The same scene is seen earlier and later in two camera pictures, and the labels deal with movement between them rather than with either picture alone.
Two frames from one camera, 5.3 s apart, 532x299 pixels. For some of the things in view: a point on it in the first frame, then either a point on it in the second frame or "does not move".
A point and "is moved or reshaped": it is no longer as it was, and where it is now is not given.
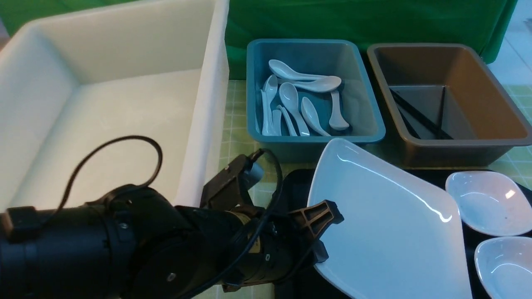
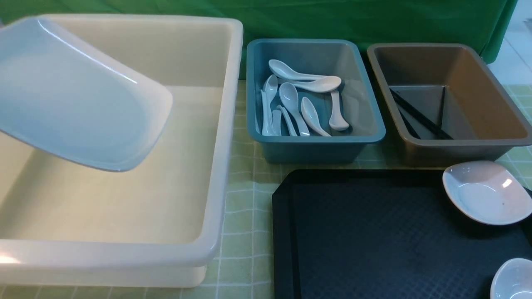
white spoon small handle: (292, 131) does not move
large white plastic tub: (159, 71) does not move
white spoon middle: (289, 94) does not move
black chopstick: (442, 110) does not move
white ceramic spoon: (311, 115) does not move
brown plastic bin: (447, 108) does not move
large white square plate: (398, 239) → (58, 96)
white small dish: (491, 203) is moved or reshaped
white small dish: (504, 267) is moved or reshaped
